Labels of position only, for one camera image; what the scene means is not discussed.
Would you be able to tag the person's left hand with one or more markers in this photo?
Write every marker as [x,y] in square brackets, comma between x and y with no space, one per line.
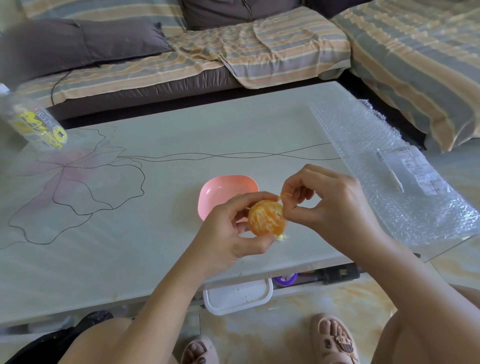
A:
[217,243]

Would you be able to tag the person's right hand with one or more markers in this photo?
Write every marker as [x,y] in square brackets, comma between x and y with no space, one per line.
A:
[345,217]

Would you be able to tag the pink plastic dish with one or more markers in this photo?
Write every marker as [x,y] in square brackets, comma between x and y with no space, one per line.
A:
[221,191]

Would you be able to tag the orange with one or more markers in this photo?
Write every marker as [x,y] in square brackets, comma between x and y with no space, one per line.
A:
[267,219]

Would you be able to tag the small white pith clump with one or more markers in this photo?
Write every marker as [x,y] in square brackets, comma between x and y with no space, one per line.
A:
[283,237]

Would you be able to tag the person's right forearm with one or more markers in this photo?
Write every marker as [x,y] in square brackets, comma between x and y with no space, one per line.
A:
[420,300]

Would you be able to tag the person's left forearm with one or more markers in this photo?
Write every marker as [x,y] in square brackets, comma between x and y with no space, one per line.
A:
[157,322]

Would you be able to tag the person's left foot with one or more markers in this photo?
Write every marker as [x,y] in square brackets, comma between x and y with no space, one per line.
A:
[197,354]

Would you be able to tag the person's foot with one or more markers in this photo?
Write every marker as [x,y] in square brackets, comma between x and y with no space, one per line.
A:
[197,354]
[333,337]

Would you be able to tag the person's right foot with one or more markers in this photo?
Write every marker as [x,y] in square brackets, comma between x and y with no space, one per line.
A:
[333,337]

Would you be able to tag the person's right leg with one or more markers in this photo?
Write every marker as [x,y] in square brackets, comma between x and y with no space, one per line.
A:
[390,345]

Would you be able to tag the person's leg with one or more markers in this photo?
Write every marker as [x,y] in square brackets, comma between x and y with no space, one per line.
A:
[390,345]
[97,341]

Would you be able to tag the person's left leg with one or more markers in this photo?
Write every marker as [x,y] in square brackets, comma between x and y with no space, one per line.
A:
[97,341]

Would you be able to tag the black box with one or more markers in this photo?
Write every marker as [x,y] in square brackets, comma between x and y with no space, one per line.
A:
[341,273]

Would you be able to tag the white plastic container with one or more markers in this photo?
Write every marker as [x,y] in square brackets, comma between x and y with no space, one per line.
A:
[238,297]

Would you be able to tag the thin white stick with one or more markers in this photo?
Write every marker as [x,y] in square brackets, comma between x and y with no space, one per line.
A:
[393,175]

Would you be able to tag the clear bubble wrap sheet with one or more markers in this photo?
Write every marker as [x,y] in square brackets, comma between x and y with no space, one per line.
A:
[348,131]

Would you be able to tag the clear plastic bag paper label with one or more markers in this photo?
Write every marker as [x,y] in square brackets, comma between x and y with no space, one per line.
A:
[420,170]

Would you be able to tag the dark brown sofa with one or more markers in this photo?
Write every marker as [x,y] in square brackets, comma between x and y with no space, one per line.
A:
[150,90]

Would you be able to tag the striped sofa sheet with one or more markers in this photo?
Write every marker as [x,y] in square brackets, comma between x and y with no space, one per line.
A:
[285,47]
[412,52]

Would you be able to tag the black plastic bag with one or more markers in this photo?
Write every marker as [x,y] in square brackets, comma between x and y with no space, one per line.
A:
[41,345]

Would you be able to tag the dark purple cushion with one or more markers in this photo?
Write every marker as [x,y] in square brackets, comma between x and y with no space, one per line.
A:
[330,6]

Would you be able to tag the clear bottle yellow label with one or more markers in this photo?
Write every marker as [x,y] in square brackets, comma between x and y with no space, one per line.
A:
[35,125]

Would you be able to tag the grey upright cushion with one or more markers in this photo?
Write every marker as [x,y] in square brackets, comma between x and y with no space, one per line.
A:
[232,13]

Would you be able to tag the grey flat pillow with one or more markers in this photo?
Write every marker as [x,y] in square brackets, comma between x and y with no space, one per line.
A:
[82,45]

